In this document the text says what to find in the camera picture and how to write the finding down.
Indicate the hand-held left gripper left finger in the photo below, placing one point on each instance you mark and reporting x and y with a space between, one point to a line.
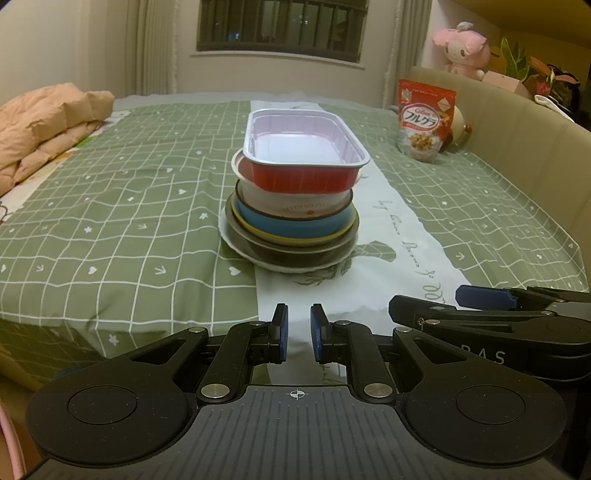
282 332

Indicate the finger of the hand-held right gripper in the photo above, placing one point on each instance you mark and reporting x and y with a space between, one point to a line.
461 318
485 297

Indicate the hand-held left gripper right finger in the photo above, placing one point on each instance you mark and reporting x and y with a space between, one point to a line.
316 332

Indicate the white floral plate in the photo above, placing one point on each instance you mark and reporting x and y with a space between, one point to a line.
286 268

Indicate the stainless steel bowl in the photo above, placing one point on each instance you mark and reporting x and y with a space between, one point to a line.
295 256

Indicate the white plastic bowl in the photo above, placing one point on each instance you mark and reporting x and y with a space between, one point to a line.
295 203

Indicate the red foil tray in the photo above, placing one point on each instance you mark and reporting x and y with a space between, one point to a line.
300 177

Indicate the white deer print table runner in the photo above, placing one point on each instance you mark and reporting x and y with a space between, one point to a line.
392 258

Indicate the beige padded headboard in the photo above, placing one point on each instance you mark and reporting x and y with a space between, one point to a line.
521 138

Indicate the cream round plush toy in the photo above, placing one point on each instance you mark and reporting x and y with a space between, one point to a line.
461 124

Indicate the red cereal bag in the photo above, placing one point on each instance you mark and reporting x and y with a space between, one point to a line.
425 120

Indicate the green checked bedsheet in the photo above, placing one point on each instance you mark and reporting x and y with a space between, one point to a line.
115 207

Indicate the pink box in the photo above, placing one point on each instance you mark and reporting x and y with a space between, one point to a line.
505 85

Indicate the green potted plant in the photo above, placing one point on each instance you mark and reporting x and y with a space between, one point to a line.
519 60

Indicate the pink plush toy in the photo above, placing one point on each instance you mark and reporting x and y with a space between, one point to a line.
464 50

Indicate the white pleated curtain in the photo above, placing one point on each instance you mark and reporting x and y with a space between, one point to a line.
406 46
157 46

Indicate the white cartoon print cloth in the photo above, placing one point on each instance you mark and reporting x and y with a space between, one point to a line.
4 207

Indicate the barred window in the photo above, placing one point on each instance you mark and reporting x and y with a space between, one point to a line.
281 25

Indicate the peach quilt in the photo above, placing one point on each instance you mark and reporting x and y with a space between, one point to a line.
46 124

